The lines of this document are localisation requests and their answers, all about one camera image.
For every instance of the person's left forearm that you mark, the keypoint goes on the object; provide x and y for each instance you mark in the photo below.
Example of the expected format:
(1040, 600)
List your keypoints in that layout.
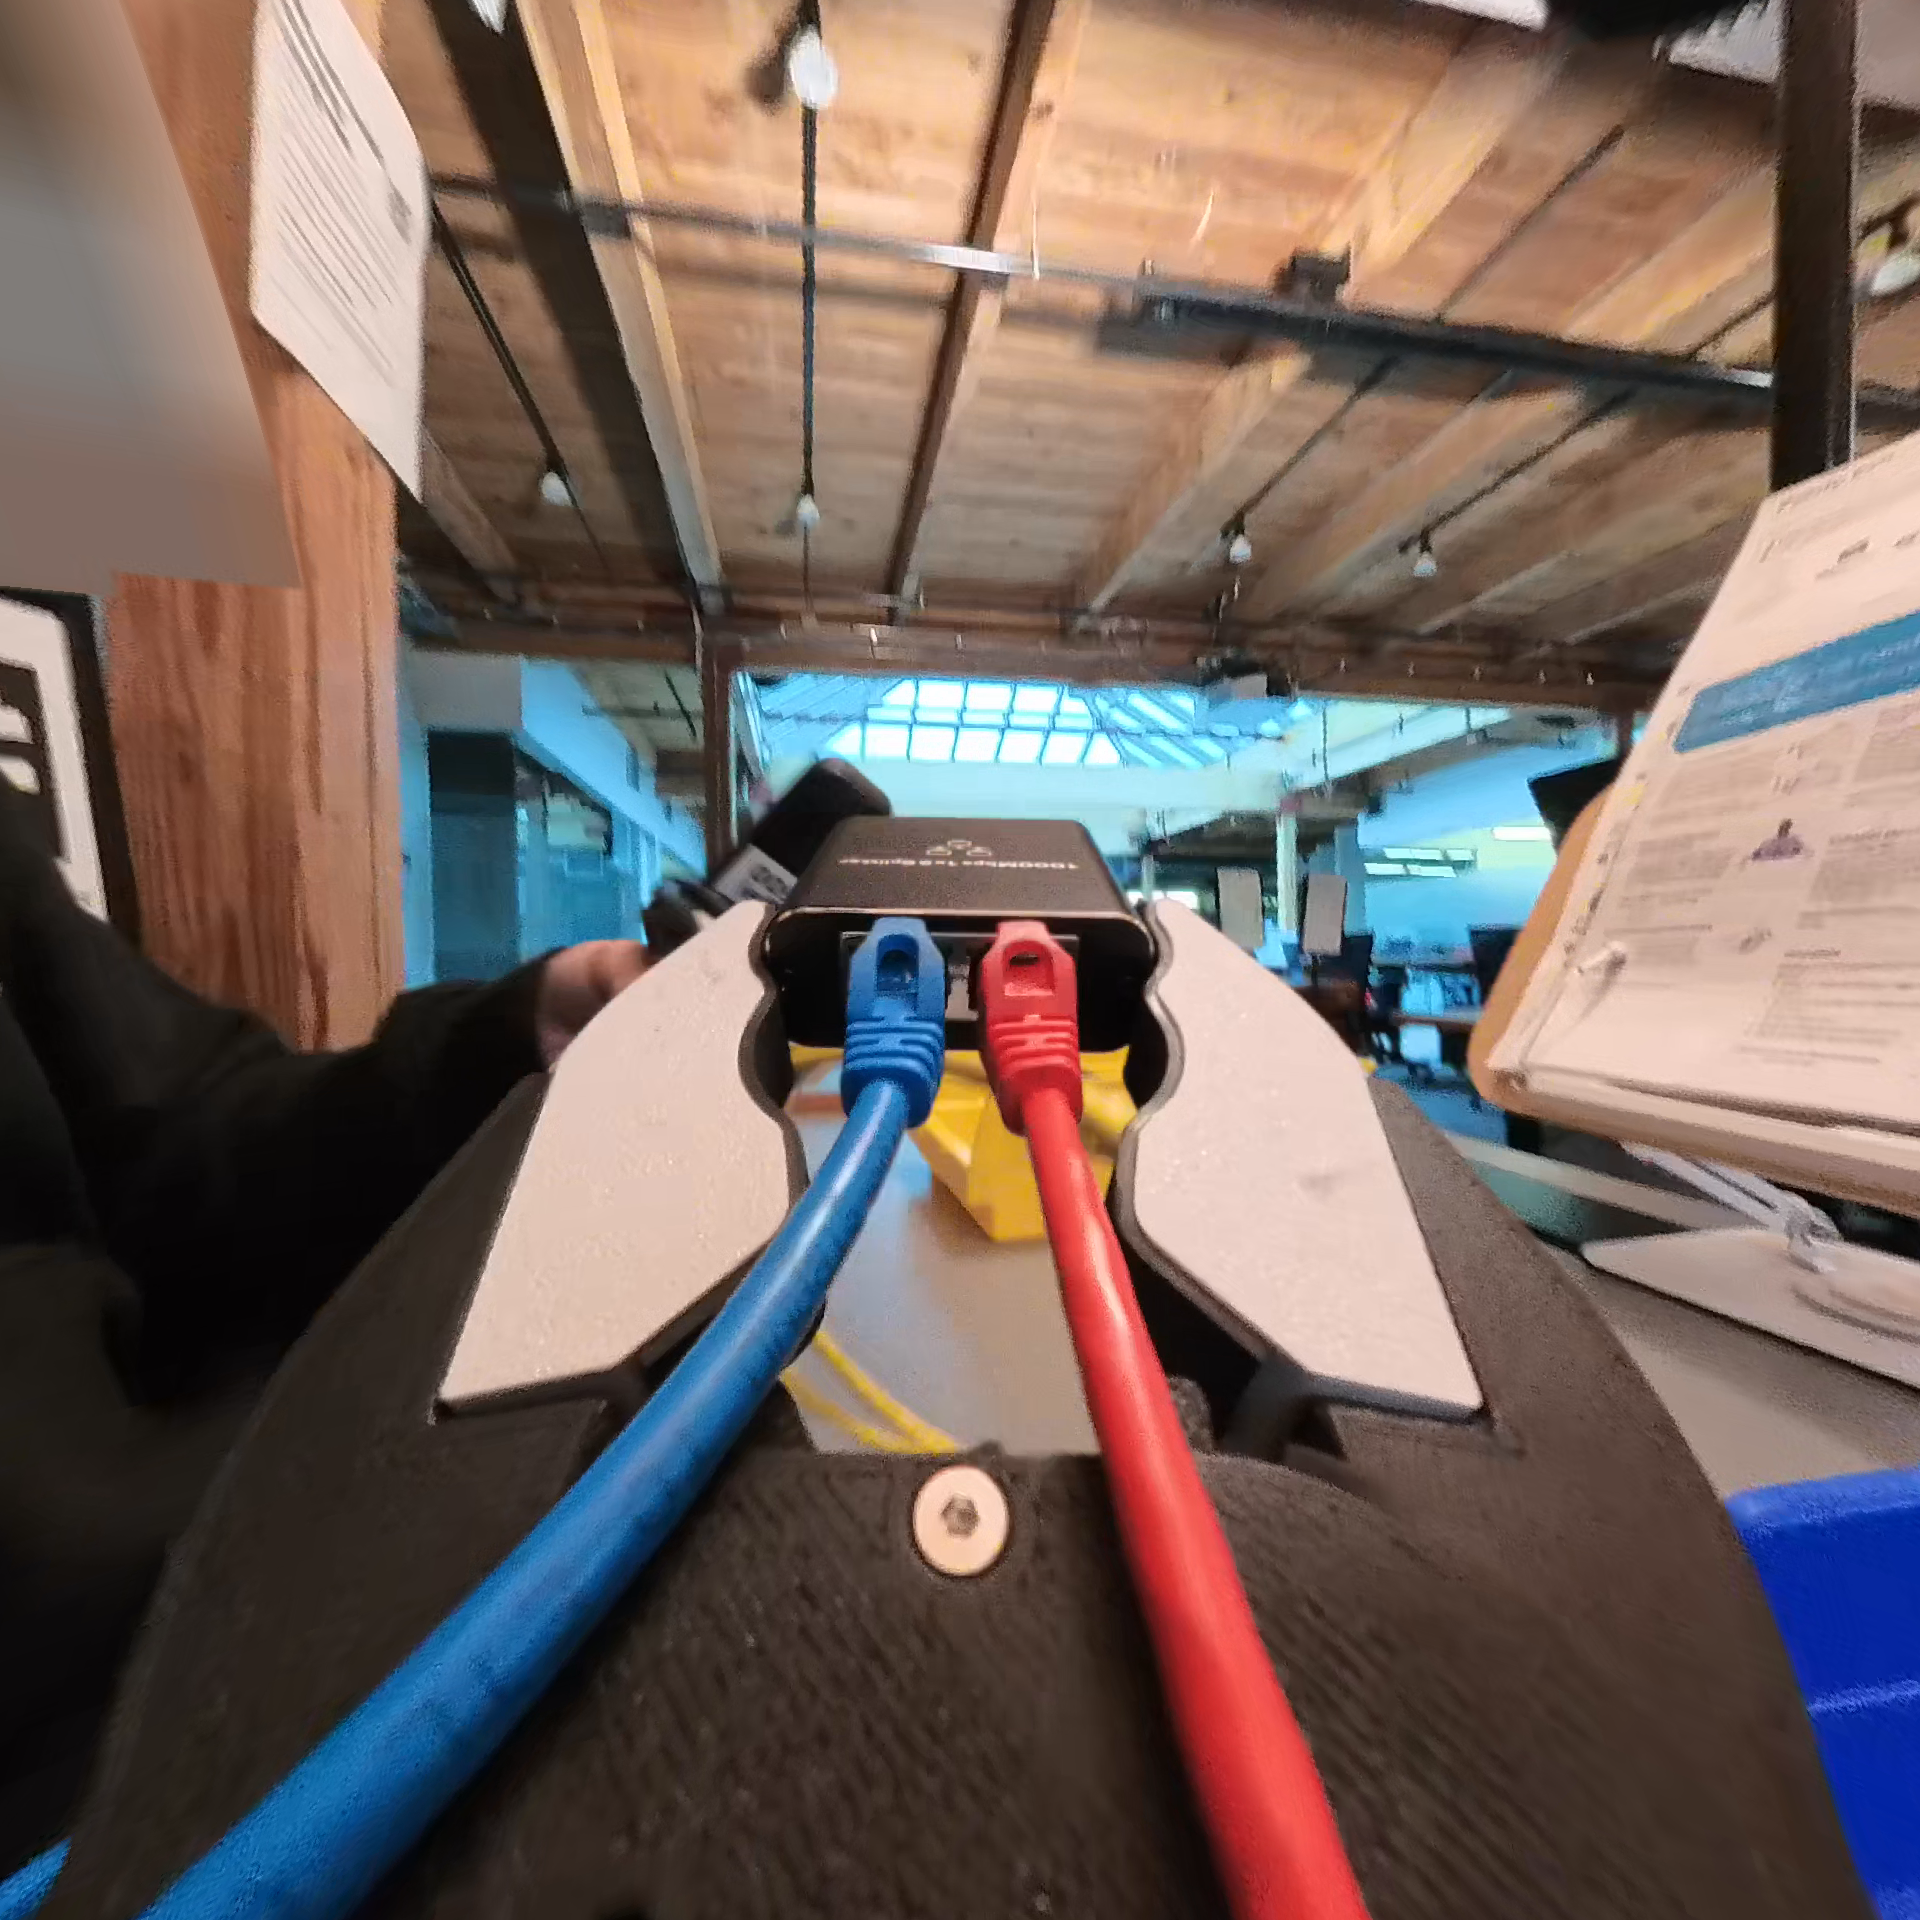
(420, 1079)

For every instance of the black vertical pole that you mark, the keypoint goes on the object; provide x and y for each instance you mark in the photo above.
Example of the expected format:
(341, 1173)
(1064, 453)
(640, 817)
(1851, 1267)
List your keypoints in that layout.
(1816, 225)

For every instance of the ceiling projector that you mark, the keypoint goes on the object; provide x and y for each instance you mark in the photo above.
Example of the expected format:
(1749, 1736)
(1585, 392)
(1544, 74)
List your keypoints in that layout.
(1243, 679)

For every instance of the black board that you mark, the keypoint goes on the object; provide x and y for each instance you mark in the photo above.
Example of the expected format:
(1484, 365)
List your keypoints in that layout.
(1573, 802)

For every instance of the wooden document stand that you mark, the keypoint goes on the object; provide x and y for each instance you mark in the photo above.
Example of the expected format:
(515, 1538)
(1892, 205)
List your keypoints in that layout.
(1693, 1276)

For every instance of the yellow plastic bin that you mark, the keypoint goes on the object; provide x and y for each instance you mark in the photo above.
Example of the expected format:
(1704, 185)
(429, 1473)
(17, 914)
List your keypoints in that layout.
(997, 1185)

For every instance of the framed black white poster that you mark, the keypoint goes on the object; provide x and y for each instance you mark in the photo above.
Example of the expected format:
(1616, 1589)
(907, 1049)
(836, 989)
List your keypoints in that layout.
(44, 721)

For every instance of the white paper notice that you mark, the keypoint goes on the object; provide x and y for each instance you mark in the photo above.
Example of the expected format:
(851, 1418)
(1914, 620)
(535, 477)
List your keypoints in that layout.
(338, 225)

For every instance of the black network splitter box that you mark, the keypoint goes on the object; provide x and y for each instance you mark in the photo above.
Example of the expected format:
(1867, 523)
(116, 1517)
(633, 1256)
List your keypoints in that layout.
(960, 877)

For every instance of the metal ceiling conduit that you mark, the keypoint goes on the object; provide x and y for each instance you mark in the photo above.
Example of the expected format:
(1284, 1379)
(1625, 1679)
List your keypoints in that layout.
(900, 250)

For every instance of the grey desk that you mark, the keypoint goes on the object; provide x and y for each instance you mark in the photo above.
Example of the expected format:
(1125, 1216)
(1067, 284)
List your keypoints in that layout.
(960, 1320)

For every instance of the wooden pillar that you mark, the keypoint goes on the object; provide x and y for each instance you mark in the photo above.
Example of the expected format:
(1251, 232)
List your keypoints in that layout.
(253, 751)

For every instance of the blue plastic bin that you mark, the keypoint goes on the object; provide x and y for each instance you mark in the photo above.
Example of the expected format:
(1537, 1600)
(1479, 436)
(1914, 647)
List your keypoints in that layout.
(1845, 1651)

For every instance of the printed instruction papers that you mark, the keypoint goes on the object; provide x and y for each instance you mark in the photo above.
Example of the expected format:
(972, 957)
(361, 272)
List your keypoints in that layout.
(1770, 900)

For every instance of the person's black hoodie torso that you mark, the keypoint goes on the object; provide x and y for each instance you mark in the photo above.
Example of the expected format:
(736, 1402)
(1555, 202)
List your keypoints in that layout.
(89, 1200)

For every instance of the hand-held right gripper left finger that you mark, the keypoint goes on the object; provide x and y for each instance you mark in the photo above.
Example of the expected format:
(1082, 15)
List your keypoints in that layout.
(615, 1170)

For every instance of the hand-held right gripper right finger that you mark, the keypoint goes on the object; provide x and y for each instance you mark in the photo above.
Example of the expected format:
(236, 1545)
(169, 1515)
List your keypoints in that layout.
(1306, 1185)

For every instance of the standing whiteboard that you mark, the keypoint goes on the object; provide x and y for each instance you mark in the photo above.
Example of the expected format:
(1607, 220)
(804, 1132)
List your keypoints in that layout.
(1242, 907)
(1323, 914)

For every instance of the person's left hand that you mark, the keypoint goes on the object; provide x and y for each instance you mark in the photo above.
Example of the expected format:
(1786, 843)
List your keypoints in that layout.
(593, 989)

